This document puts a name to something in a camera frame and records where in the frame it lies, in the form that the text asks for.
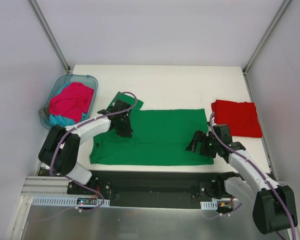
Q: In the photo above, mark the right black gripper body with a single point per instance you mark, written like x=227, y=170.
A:
x=198, y=143

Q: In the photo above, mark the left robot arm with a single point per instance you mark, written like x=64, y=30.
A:
x=61, y=147

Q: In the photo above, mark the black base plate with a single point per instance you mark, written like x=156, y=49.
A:
x=165, y=200

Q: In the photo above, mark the folded red t shirt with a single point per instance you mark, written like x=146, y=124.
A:
x=241, y=117

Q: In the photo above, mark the pink t shirt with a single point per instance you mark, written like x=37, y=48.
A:
x=72, y=100

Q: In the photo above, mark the corner aluminium post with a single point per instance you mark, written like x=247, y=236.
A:
x=49, y=34
x=285, y=4

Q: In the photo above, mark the left white cable duct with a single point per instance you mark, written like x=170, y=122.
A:
x=58, y=201

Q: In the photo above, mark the blue plastic bin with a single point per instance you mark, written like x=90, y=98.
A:
x=87, y=80

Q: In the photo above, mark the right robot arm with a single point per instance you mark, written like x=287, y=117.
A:
x=273, y=205

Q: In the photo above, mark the white cable duct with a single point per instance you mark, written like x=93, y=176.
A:
x=209, y=205
x=58, y=201

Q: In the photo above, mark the grey t shirt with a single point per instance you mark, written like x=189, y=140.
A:
x=44, y=112

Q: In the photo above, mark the green t shirt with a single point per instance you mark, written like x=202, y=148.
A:
x=159, y=138

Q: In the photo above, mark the left corner aluminium post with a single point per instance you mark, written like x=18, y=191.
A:
x=49, y=34

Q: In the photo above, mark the right corner aluminium post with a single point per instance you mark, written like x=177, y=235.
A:
x=285, y=4

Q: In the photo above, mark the right white cable duct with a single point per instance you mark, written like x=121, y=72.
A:
x=209, y=205

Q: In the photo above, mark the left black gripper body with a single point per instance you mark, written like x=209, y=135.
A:
x=124, y=127

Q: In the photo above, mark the aluminium frame rail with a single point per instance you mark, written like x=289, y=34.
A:
x=45, y=185

